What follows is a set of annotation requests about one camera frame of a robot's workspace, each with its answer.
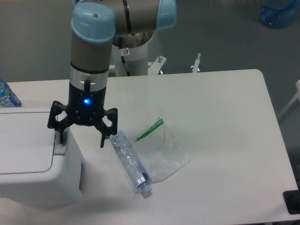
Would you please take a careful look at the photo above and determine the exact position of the large blue water jug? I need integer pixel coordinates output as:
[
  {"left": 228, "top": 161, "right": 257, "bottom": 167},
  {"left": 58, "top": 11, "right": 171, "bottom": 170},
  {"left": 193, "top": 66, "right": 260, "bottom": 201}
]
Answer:
[{"left": 259, "top": 0, "right": 300, "bottom": 29}]

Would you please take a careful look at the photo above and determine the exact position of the white plastic trash can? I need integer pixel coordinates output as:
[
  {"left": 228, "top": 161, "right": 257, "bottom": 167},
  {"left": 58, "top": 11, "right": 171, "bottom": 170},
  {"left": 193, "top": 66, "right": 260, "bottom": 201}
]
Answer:
[{"left": 0, "top": 108, "right": 85, "bottom": 206}]

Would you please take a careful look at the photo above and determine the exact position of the blue label water bottle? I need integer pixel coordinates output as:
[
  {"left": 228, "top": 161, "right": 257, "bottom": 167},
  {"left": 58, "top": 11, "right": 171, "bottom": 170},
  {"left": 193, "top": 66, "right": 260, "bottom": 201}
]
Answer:
[{"left": 0, "top": 79, "right": 22, "bottom": 108}]

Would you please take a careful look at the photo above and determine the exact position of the black device at edge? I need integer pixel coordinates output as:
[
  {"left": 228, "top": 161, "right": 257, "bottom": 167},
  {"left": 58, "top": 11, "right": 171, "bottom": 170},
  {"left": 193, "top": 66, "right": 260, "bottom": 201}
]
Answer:
[{"left": 283, "top": 190, "right": 300, "bottom": 215}]

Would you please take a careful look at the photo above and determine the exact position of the white trash can lid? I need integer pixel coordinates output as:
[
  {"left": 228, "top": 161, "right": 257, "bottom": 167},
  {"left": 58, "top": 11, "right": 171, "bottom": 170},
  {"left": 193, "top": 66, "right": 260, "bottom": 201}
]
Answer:
[{"left": 0, "top": 112, "right": 67, "bottom": 174}]

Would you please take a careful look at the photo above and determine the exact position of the white frame at right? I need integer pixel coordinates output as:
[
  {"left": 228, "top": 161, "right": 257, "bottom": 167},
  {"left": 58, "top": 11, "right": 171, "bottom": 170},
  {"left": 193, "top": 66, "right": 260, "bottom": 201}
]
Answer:
[{"left": 277, "top": 80, "right": 300, "bottom": 125}]

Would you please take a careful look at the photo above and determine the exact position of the clear green zip bag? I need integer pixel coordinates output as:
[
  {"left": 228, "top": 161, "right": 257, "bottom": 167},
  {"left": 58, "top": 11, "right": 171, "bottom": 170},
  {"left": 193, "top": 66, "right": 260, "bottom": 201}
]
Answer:
[{"left": 133, "top": 118, "right": 190, "bottom": 183}]

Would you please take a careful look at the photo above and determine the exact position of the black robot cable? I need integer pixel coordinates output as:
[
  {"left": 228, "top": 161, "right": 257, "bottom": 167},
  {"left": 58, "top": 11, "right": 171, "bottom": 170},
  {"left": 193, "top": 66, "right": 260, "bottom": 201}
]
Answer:
[{"left": 118, "top": 37, "right": 131, "bottom": 77}]

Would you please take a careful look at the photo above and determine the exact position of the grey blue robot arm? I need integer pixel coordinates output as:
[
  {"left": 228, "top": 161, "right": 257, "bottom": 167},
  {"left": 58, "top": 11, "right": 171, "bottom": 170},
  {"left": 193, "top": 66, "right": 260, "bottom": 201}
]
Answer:
[{"left": 47, "top": 0, "right": 177, "bottom": 144}]

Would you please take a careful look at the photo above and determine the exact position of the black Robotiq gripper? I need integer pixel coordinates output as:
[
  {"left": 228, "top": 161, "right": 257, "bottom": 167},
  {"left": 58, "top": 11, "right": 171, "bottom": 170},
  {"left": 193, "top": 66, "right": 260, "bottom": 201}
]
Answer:
[{"left": 47, "top": 84, "right": 118, "bottom": 148}]

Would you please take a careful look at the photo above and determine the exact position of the clear empty plastic bottle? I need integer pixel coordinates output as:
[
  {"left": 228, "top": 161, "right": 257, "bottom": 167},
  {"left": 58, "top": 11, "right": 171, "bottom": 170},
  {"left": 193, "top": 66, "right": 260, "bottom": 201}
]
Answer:
[{"left": 110, "top": 130, "right": 152, "bottom": 198}]

